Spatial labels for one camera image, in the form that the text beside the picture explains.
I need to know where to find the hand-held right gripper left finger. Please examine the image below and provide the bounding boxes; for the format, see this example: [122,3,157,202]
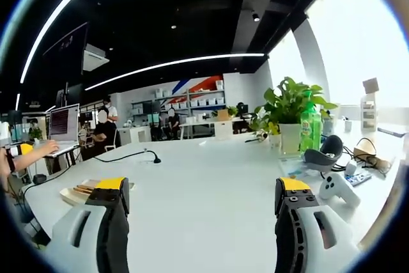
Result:
[44,176,130,273]

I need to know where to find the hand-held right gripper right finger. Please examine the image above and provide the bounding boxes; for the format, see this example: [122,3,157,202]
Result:
[274,177,361,273]

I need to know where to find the beige cutlery case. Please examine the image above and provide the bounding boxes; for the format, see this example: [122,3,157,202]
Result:
[59,178,137,205]

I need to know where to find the white handheld controller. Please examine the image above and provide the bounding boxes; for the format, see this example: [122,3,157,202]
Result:
[318,173,362,208]

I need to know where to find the light blue paper sheet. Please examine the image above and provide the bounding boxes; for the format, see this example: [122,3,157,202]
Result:
[277,155,309,180]

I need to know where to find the blue patterned packet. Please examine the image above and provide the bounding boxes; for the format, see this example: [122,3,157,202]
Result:
[344,171,373,188]

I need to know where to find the grey black headset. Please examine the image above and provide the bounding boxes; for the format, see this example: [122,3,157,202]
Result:
[302,134,344,172]

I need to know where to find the white charger plug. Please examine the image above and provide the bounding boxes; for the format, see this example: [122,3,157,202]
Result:
[344,160,358,176]

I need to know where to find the small potted plant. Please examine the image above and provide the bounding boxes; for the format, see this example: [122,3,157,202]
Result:
[255,121,282,151]

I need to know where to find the yellow white object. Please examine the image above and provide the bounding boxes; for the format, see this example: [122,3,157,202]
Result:
[5,143,35,159]

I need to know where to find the dark-rimmed glasses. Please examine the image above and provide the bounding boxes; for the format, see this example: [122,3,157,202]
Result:
[363,155,393,175]

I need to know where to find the green plastic bottle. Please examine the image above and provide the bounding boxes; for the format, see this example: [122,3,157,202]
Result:
[299,91,322,156]

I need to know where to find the black gooseneck microphone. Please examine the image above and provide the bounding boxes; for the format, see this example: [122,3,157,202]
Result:
[143,148,162,165]

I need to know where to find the open silver laptop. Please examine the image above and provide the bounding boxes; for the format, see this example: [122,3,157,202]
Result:
[43,103,81,159]

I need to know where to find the large potted green plant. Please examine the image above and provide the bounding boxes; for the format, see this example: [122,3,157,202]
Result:
[251,76,339,155]

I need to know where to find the dark blue flat notebook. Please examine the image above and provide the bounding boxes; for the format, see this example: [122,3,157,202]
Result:
[376,125,407,137]

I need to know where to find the stack of white boxes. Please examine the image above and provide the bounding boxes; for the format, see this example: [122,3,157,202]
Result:
[360,77,380,132]

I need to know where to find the white background desk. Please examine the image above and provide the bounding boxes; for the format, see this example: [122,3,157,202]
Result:
[178,117,254,140]

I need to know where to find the shelf with white boxes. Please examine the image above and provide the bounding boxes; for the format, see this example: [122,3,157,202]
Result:
[130,78,226,118]

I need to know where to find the ceiling air conditioner unit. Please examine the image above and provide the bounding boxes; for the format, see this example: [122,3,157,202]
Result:
[82,42,110,73]

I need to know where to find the long ceiling light strip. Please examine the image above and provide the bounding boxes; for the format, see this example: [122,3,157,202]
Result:
[84,52,266,91]
[20,0,115,84]

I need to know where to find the dark hanging screen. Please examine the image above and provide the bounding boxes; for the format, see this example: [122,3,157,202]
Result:
[42,22,89,60]

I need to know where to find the black microphone cable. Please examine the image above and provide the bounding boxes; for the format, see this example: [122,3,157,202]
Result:
[91,150,148,163]

